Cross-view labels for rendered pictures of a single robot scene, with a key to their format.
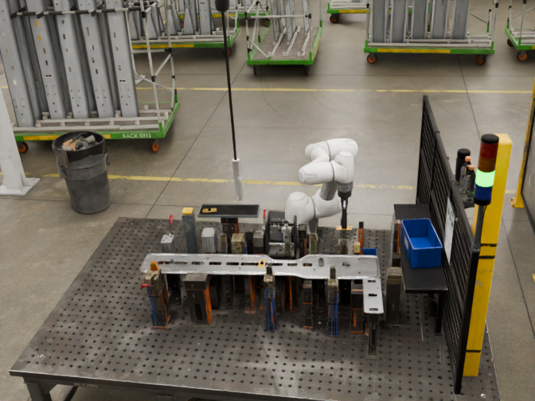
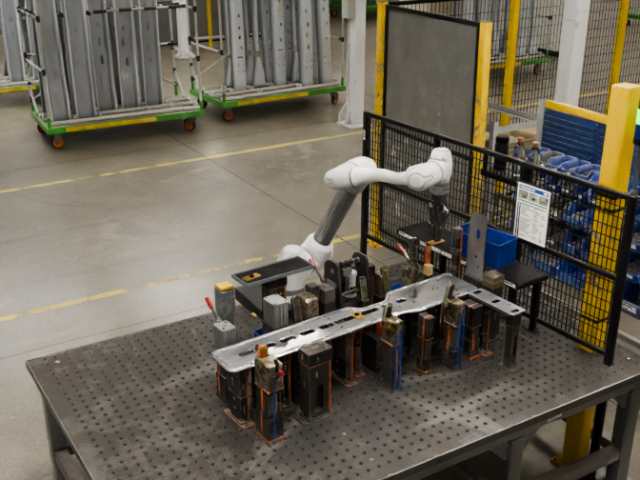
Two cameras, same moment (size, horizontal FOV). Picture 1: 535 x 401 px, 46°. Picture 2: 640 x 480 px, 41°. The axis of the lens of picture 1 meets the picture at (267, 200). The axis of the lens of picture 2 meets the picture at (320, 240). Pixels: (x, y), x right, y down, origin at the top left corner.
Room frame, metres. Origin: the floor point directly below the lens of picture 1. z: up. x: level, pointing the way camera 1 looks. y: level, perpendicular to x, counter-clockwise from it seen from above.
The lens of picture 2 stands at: (0.62, 2.52, 2.79)
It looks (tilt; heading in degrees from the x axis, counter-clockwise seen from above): 22 degrees down; 317
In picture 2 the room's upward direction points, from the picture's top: straight up
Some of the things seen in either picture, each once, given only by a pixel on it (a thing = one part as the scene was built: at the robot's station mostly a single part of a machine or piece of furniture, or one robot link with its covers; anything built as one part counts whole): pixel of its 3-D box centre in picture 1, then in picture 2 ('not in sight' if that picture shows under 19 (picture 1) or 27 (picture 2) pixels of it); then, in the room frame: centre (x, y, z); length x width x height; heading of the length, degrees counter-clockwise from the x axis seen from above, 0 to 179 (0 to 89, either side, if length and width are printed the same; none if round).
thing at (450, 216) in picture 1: (450, 231); (532, 213); (2.77, -0.94, 1.30); 0.23 x 0.02 x 0.31; 173
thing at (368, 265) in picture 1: (258, 265); (354, 318); (3.00, 0.08, 1.00); 1.38 x 0.22 x 0.02; 83
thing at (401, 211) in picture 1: (417, 244); (468, 252); (3.09, -0.86, 1.02); 0.90 x 0.22 x 0.03; 173
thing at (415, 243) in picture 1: (420, 243); (483, 245); (2.98, -0.85, 1.10); 0.30 x 0.17 x 0.13; 0
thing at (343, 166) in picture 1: (341, 166); (439, 165); (2.94, -0.40, 1.63); 0.13 x 0.11 x 0.16; 102
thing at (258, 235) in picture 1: (261, 259); (325, 322); (3.20, 0.06, 0.89); 0.13 x 0.11 x 0.38; 173
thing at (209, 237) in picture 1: (212, 259); (276, 339); (3.21, 0.36, 0.90); 0.13 x 0.10 x 0.41; 173
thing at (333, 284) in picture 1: (332, 305); (452, 332); (2.75, -0.32, 0.87); 0.12 x 0.09 x 0.35; 173
